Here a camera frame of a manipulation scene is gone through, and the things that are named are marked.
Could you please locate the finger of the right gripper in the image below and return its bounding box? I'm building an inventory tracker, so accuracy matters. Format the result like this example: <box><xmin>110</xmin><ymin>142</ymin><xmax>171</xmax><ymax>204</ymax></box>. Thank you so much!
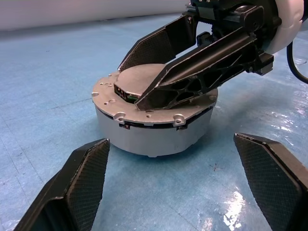
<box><xmin>134</xmin><ymin>31</ymin><xmax>262</xmax><ymax>112</ymax></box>
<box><xmin>117</xmin><ymin>13</ymin><xmax>197</xmax><ymax>73</ymax></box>

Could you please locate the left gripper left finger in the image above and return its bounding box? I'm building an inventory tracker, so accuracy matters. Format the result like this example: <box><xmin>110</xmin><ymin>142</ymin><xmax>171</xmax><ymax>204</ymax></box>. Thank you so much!
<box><xmin>13</xmin><ymin>138</ymin><xmax>111</xmax><ymax>231</ymax></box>

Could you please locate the silver motor end cover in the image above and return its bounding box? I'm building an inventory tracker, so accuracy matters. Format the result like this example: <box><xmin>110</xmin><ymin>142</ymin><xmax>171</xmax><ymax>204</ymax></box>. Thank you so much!
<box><xmin>91</xmin><ymin>63</ymin><xmax>218</xmax><ymax>128</ymax></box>

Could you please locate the silver motor stator housing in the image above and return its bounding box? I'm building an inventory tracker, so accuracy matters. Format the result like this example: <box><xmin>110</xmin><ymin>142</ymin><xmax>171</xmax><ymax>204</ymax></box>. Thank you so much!
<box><xmin>95</xmin><ymin>105</ymin><xmax>215</xmax><ymax>158</ymax></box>

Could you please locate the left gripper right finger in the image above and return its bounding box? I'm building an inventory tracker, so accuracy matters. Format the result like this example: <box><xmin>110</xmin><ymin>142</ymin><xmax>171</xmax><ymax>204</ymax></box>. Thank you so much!
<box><xmin>233</xmin><ymin>132</ymin><xmax>308</xmax><ymax>231</ymax></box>

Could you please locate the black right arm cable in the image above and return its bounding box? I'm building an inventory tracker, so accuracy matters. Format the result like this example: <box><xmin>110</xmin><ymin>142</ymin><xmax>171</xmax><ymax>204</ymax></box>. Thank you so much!
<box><xmin>285</xmin><ymin>40</ymin><xmax>308</xmax><ymax>85</ymax></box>

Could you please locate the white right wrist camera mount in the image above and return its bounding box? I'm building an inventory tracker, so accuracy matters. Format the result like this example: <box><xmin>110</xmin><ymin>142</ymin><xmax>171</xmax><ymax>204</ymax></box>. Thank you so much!
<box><xmin>263</xmin><ymin>0</ymin><xmax>305</xmax><ymax>54</ymax></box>

